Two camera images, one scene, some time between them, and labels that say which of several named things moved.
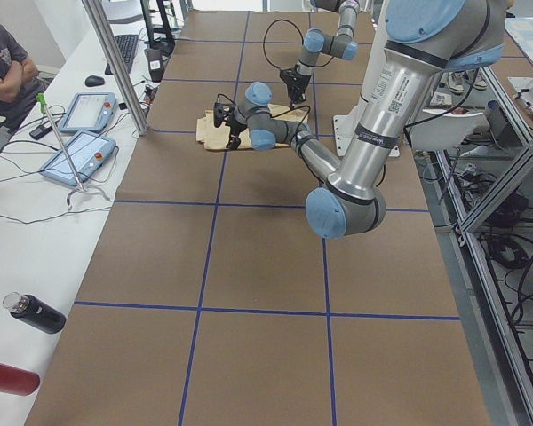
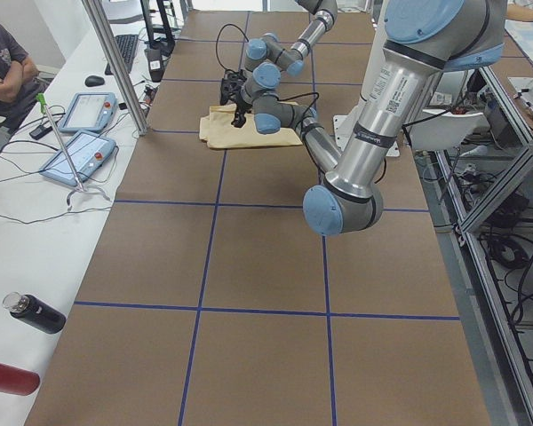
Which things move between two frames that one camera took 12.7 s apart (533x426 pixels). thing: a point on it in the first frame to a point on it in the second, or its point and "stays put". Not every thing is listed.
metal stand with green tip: (43, 99) stays put
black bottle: (35, 311) stays put
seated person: (11, 82) stays put
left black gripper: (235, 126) to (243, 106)
